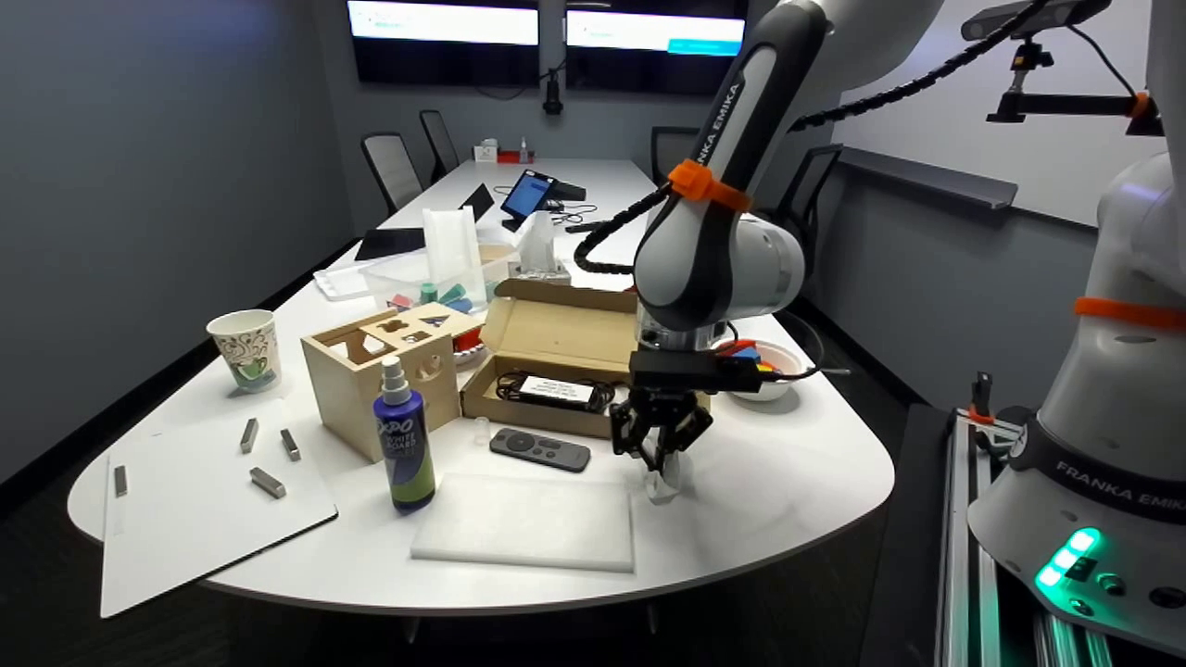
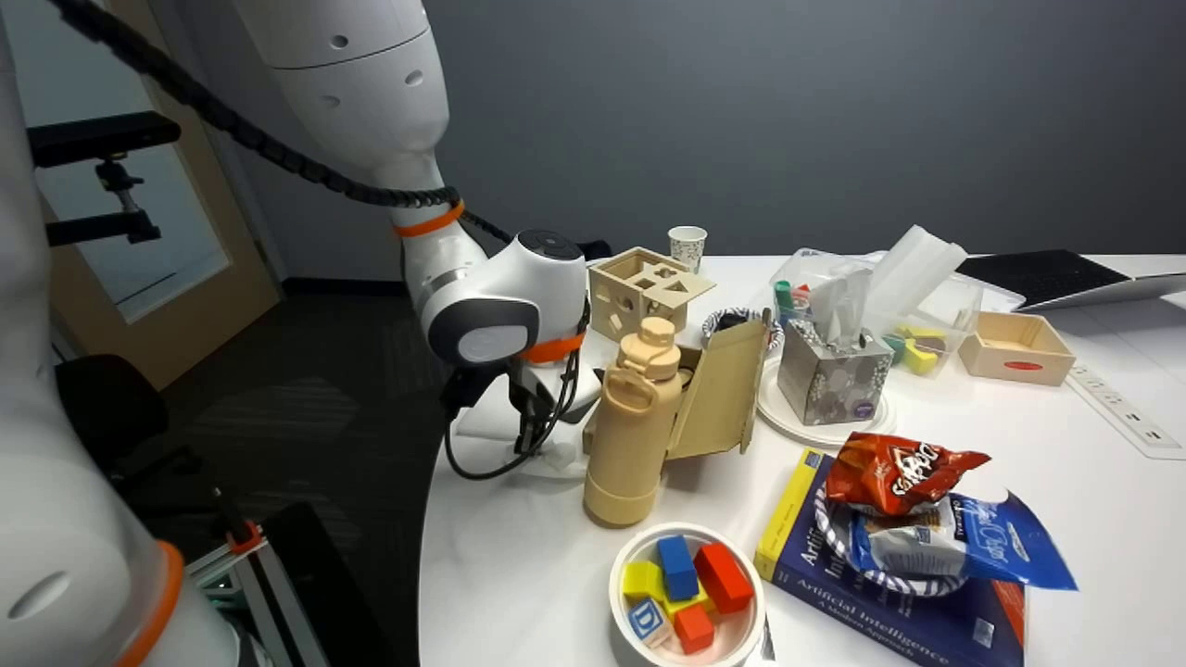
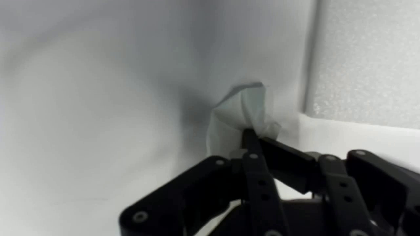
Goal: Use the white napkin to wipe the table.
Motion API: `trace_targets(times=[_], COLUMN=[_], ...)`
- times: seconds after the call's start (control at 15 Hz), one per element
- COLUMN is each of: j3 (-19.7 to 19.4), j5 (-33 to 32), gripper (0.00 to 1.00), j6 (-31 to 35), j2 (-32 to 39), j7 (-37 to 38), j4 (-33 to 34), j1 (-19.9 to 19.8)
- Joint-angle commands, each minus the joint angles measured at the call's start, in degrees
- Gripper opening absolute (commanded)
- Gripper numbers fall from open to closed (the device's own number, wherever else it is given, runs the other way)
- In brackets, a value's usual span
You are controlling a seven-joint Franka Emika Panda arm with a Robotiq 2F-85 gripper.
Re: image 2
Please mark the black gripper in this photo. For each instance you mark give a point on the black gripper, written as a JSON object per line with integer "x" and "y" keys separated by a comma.
{"x": 551, "y": 383}

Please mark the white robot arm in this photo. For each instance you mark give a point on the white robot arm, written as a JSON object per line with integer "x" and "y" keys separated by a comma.
{"x": 355, "y": 74}

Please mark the wooden shape sorter box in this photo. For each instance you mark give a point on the wooden shape sorter box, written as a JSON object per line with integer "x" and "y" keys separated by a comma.
{"x": 625, "y": 302}

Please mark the yellow wooden block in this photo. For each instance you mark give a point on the yellow wooden block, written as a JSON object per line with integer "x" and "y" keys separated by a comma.
{"x": 643, "y": 581}

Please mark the brown cardboard box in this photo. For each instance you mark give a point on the brown cardboard box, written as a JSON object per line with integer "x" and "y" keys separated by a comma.
{"x": 716, "y": 393}

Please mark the blue wooden block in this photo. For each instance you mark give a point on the blue wooden block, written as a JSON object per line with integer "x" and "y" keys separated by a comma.
{"x": 674, "y": 565}

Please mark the blue letter block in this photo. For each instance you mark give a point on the blue letter block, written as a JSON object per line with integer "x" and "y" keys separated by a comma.
{"x": 651, "y": 619}

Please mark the large red wooden block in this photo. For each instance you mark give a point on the large red wooden block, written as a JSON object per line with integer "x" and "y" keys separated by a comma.
{"x": 722, "y": 576}

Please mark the small white cup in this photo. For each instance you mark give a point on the small white cup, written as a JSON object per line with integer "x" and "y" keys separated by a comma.
{"x": 687, "y": 247}

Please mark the small red wooden block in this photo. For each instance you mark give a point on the small red wooden block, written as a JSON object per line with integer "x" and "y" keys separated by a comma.
{"x": 694, "y": 626}

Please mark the green marker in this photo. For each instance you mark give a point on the green marker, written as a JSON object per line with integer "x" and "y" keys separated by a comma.
{"x": 782, "y": 302}

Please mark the white round bowl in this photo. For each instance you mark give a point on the white round bowl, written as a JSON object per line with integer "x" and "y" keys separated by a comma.
{"x": 750, "y": 619}

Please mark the grey marble tissue box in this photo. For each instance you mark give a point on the grey marble tissue box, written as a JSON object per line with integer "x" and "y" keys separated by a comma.
{"x": 827, "y": 383}

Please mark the tripod with orange clamp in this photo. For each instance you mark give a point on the tripod with orange clamp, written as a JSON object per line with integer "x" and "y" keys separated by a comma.
{"x": 247, "y": 537}

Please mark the white tissue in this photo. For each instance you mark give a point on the white tissue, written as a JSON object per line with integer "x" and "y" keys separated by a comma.
{"x": 843, "y": 309}

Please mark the brown wooden door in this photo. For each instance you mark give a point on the brown wooden door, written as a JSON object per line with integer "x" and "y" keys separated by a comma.
{"x": 234, "y": 282}

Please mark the red chips bag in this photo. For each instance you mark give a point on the red chips bag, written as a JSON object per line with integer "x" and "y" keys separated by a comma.
{"x": 890, "y": 476}

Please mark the blue hardcover book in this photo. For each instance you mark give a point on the blue hardcover book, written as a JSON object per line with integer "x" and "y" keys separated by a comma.
{"x": 866, "y": 618}

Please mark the small yellow object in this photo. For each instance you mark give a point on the small yellow object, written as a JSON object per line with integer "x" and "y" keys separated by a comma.
{"x": 920, "y": 356}

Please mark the translucent plastic bag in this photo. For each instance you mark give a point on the translucent plastic bag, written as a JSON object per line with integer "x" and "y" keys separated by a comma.
{"x": 914, "y": 272}

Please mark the black office chair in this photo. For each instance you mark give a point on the black office chair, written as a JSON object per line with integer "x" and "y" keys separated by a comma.
{"x": 111, "y": 409}

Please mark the clear plastic container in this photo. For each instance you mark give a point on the clear plastic container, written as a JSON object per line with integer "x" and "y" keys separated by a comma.
{"x": 955, "y": 316}

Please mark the small wooden tray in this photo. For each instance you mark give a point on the small wooden tray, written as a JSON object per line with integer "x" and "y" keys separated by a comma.
{"x": 987, "y": 356}

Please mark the blue foil bag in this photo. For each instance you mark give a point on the blue foil bag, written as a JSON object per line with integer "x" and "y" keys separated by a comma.
{"x": 1013, "y": 542}

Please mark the black laptop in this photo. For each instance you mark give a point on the black laptop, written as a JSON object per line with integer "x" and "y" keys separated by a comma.
{"x": 1037, "y": 277}

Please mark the clear plastic ruler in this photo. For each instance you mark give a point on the clear plastic ruler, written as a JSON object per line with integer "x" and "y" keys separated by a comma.
{"x": 1130, "y": 412}

